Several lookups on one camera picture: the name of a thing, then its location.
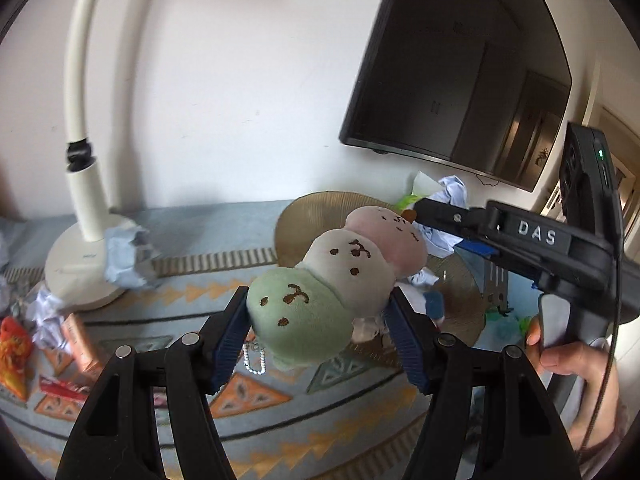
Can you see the crumpled white paper ball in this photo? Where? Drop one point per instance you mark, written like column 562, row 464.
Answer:
column 422, row 277
column 450, row 190

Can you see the small blue object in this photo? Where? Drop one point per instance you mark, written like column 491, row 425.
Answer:
column 434, row 306

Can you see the white desk lamp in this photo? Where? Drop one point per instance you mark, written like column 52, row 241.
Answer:
column 80, row 270

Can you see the crumpled pale blue paper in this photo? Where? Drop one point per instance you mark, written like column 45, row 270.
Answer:
column 127, row 260

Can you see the black wall television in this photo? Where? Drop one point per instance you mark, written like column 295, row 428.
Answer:
column 450, row 60

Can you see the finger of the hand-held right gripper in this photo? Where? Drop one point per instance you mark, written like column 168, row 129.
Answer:
column 450, row 217
column 477, row 247

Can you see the pale green plastic wrapper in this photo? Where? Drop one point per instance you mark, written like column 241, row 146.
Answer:
column 425, row 184

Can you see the golden woven basket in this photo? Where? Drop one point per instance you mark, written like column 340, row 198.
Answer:
column 300, row 225

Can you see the grey striped object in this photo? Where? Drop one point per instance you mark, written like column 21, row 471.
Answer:
column 495, row 285

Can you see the orange snack bag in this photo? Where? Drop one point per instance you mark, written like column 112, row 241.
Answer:
column 15, row 355

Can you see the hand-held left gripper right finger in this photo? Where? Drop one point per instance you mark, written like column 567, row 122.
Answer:
column 405, row 340

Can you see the three-colour dango plush toy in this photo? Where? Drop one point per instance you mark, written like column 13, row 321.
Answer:
column 300, row 310

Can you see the pile of crumpled paper balls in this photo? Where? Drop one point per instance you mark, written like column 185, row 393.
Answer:
column 47, row 310

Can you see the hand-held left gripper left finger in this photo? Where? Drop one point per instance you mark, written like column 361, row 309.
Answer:
column 230, row 340

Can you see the person's right hand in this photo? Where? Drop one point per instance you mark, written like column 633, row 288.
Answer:
column 575, row 360

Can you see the person's right forearm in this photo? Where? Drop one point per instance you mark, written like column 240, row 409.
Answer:
column 595, row 425

